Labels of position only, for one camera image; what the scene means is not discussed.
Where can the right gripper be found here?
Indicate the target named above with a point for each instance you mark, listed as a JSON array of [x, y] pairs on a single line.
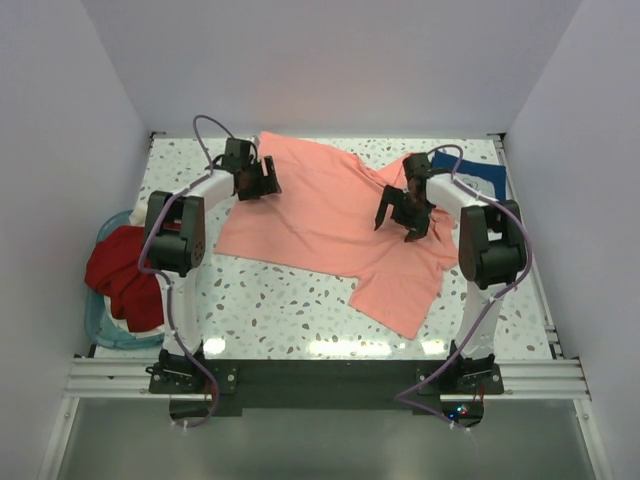
[[417, 226]]

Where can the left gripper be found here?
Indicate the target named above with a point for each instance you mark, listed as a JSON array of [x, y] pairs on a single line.
[[267, 185]]

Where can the salmon pink t-shirt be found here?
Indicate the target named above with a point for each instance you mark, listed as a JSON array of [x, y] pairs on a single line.
[[323, 221]]

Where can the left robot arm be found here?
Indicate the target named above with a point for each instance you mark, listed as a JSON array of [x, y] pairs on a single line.
[[175, 238]]

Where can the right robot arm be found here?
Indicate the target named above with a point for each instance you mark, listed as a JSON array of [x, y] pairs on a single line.
[[494, 250]]

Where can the folded blue printed t-shirt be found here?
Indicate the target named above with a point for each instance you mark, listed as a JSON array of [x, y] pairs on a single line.
[[489, 180]]

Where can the red t-shirt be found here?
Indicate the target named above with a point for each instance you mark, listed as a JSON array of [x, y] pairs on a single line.
[[112, 271]]

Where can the clear teal plastic bin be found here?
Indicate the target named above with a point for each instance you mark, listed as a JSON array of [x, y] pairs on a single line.
[[109, 333]]

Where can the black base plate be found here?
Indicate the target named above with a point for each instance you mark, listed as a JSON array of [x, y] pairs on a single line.
[[227, 388]]

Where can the aluminium frame rail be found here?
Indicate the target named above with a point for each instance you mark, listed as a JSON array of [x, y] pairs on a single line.
[[125, 378]]

